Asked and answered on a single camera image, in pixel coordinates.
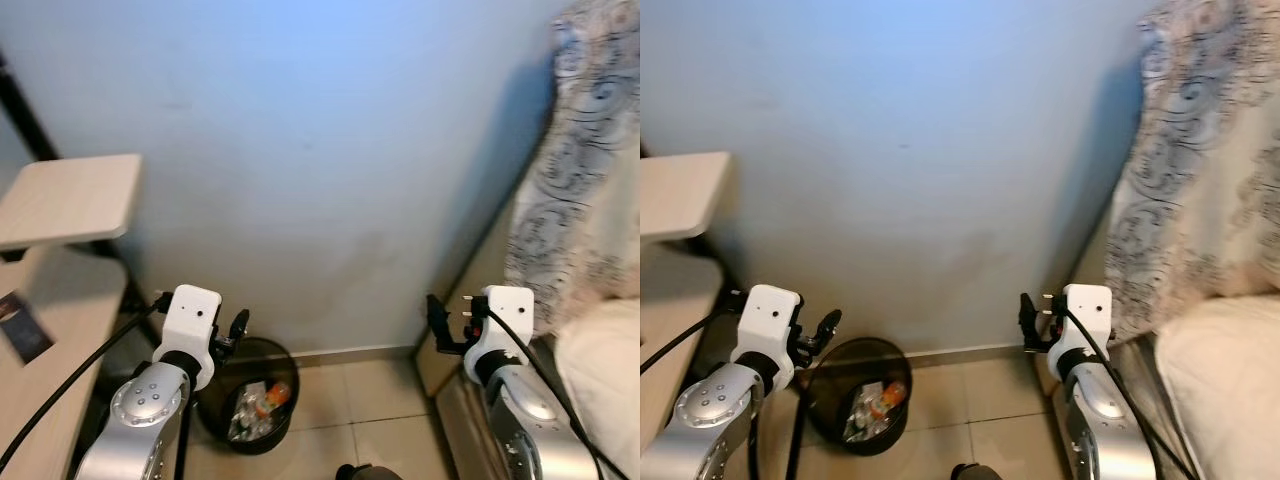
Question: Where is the dark flat card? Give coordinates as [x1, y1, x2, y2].
[0, 290, 54, 363]

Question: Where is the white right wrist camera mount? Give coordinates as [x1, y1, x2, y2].
[1050, 284, 1114, 373]
[465, 285, 538, 373]

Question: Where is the black round waste bin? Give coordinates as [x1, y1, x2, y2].
[195, 338, 301, 457]
[805, 338, 914, 445]

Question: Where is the beige wooden shelf board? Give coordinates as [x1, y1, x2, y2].
[0, 153, 144, 253]
[640, 152, 732, 244]

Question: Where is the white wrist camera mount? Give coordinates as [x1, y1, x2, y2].
[1050, 284, 1114, 373]
[157, 285, 223, 369]
[737, 284, 804, 369]
[465, 285, 538, 373]

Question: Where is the crumpled clear plastic wrap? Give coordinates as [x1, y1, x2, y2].
[842, 382, 883, 441]
[228, 380, 271, 443]

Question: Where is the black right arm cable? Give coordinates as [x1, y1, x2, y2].
[1062, 303, 1199, 480]
[485, 300, 629, 480]

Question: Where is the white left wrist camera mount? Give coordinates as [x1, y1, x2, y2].
[737, 284, 804, 369]
[157, 285, 223, 369]

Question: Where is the beige wooden desk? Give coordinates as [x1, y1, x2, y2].
[0, 245, 131, 480]
[640, 240, 729, 451]

